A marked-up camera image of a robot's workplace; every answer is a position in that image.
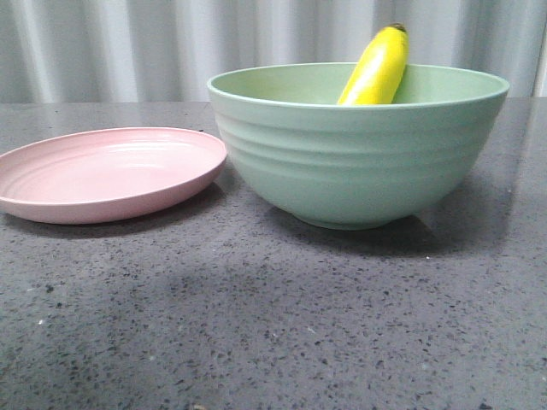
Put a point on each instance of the green bowl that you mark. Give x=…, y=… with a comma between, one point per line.
x=353, y=167

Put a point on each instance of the yellow banana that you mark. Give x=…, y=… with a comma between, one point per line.
x=379, y=71

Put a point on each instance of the pink plate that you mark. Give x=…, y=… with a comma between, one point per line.
x=107, y=175

